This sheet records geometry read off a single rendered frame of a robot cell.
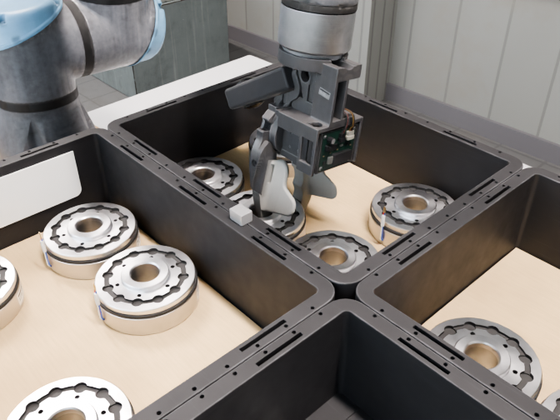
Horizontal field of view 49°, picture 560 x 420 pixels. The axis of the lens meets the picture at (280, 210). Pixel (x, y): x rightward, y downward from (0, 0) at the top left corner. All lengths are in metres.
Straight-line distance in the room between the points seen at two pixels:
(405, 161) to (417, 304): 0.26
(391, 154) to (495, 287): 0.23
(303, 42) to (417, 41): 2.28
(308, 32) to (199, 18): 2.53
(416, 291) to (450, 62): 2.26
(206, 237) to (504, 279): 0.32
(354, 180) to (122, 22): 0.42
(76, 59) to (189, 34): 2.16
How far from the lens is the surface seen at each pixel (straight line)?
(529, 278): 0.72
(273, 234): 0.57
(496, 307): 0.67
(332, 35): 0.61
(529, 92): 2.66
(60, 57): 0.95
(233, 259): 0.60
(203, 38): 3.16
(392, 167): 0.82
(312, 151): 0.63
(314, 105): 0.63
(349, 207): 0.78
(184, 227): 0.66
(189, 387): 0.45
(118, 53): 0.99
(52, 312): 0.67
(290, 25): 0.61
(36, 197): 0.76
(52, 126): 0.96
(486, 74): 2.73
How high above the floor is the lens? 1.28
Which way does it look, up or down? 35 degrees down
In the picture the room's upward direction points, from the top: straight up
